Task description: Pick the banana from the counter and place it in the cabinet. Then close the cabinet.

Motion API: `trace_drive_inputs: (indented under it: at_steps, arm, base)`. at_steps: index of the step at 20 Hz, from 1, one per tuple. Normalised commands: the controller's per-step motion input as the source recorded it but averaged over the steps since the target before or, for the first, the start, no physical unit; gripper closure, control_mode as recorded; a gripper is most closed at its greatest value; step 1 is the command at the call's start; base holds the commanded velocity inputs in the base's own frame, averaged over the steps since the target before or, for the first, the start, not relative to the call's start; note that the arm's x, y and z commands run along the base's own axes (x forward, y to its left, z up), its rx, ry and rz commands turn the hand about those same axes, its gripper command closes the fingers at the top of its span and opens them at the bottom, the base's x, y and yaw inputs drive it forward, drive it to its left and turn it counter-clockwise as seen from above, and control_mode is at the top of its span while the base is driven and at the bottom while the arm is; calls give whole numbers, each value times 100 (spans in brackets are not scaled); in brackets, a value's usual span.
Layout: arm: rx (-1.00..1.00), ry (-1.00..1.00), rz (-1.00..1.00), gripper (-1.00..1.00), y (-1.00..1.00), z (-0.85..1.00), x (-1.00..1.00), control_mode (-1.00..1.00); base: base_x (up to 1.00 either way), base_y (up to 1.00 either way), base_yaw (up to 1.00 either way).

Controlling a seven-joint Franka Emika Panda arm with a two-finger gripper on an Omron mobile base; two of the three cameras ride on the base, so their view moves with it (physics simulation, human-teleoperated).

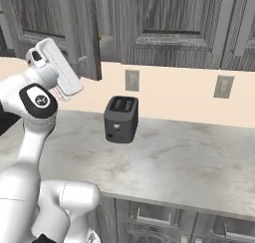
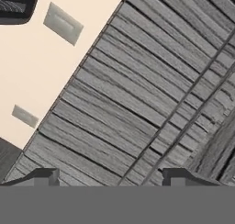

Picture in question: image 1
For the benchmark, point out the grey wood base cabinet door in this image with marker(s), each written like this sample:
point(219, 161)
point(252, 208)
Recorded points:
point(106, 220)

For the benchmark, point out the grey wood wall cabinet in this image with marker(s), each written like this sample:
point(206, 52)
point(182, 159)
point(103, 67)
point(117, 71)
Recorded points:
point(109, 49)

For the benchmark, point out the grey wood drawer front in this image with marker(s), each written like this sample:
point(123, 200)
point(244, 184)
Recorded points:
point(126, 220)
point(209, 230)

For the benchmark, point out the grey wall outlet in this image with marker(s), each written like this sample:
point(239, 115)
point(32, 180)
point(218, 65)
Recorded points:
point(132, 80)
point(223, 86)

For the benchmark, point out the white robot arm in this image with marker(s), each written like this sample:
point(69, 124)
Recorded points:
point(28, 174)

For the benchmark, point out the dark grey toaster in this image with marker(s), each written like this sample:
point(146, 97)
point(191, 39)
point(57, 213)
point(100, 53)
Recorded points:
point(120, 124)

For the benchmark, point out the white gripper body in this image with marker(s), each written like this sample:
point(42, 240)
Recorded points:
point(61, 69)

